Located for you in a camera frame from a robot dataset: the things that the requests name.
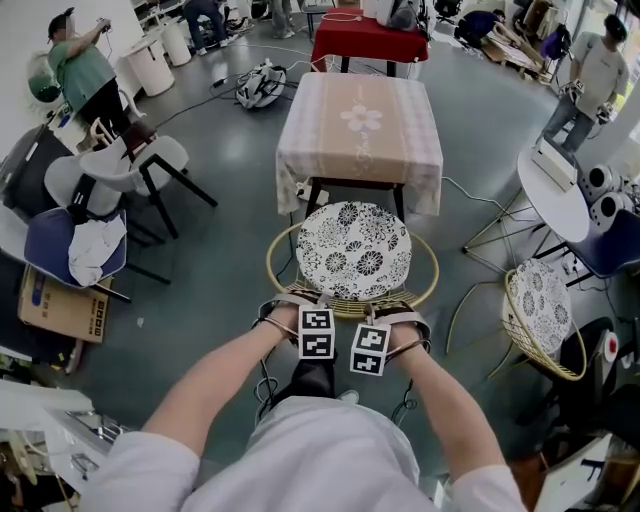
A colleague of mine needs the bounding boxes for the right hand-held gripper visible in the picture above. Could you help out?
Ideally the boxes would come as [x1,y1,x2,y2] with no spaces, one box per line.
[349,301,433,377]

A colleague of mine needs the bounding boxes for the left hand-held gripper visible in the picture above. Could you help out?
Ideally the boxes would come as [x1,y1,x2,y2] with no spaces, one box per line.
[258,293,337,361]

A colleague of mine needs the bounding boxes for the gold wire chair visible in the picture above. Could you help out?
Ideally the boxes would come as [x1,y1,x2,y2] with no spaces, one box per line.
[265,200,441,321]
[446,256,589,383]

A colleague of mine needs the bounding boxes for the person's right forearm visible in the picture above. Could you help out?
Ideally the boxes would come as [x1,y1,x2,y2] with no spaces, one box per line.
[385,319,512,485]

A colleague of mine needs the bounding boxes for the person's left forearm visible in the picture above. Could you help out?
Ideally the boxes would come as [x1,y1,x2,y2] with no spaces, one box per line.
[141,305,302,459]

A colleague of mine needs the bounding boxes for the white chair with black legs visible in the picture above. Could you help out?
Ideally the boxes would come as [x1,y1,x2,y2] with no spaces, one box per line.
[79,134,220,241]

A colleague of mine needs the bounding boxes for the blue shell chair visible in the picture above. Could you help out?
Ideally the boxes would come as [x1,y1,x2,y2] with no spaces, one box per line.
[533,206,640,288]

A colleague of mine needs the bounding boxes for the brown wooden chair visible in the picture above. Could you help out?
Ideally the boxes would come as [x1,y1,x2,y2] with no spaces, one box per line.
[89,117,158,162]

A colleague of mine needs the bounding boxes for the blue cushioned chair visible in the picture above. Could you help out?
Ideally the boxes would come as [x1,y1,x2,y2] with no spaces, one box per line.
[23,206,174,304]

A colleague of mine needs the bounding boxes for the grey shell chair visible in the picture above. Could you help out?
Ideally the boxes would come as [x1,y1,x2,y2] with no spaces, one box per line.
[43,154,122,221]

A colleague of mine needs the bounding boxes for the person's black trouser leg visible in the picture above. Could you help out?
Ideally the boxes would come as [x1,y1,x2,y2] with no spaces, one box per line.
[275,356,337,407]

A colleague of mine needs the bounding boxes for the round floral seat cushion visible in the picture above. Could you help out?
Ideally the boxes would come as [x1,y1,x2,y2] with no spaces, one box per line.
[295,200,413,302]
[519,257,573,354]

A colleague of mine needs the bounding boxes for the person's white shirt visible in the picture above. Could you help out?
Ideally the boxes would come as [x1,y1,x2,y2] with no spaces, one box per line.
[81,394,527,512]

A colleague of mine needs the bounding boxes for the black-legged table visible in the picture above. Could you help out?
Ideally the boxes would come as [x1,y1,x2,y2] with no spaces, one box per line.
[303,174,407,224]

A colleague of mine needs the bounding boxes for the pink checked flower tablecloth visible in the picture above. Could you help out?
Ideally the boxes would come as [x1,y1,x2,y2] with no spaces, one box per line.
[275,72,445,217]

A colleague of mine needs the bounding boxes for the black machine with red button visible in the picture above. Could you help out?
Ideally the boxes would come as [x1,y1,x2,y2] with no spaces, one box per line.
[514,314,640,454]

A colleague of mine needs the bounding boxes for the white round side table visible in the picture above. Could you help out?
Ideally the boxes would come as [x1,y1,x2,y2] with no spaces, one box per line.
[462,146,592,274]

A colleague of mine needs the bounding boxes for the crumpled white cloth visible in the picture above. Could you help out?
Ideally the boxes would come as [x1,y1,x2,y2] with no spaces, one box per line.
[67,216,129,288]

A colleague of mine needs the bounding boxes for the white panel with black marks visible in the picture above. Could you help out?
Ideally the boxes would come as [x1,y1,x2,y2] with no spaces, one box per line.
[533,431,640,512]

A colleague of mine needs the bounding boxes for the white and black backpack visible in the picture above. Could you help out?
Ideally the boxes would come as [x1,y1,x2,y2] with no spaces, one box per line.
[234,61,289,111]

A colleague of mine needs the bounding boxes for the cardboard box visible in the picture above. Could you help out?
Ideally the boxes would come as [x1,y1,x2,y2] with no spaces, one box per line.
[16,266,114,345]

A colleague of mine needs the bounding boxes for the white box device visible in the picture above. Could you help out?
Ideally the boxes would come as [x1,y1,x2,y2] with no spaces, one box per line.
[529,136,580,194]

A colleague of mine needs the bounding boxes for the grey round speaker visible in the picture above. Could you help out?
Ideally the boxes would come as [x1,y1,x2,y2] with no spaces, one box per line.
[577,163,626,197]
[589,191,637,222]

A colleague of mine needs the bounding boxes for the white workbench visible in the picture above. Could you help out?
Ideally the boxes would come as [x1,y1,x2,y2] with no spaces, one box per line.
[0,378,132,497]

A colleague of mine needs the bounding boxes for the red-clothed table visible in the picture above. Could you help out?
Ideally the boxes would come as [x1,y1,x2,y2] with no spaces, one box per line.
[309,6,431,77]

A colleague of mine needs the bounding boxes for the white cylinder stool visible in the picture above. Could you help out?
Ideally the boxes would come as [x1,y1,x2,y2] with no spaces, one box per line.
[161,21,193,68]
[124,38,176,98]

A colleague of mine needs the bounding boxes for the flat cardboard sheets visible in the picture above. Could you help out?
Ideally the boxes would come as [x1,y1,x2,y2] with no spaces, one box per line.
[480,23,557,82]

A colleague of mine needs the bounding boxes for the black monitor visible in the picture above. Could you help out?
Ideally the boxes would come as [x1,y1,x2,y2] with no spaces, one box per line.
[0,124,76,212]

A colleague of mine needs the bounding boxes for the copper bracelet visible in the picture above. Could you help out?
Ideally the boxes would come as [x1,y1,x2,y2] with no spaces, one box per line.
[261,313,302,347]
[383,337,432,362]

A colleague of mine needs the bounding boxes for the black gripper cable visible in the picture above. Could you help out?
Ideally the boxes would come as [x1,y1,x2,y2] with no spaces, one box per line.
[388,378,419,427]
[253,344,282,422]

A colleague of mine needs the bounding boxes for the white floor cable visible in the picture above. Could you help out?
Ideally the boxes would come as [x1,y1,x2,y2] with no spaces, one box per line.
[441,176,517,217]

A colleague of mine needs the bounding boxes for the white looped cable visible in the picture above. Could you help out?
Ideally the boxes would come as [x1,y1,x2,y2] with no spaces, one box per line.
[320,9,365,24]

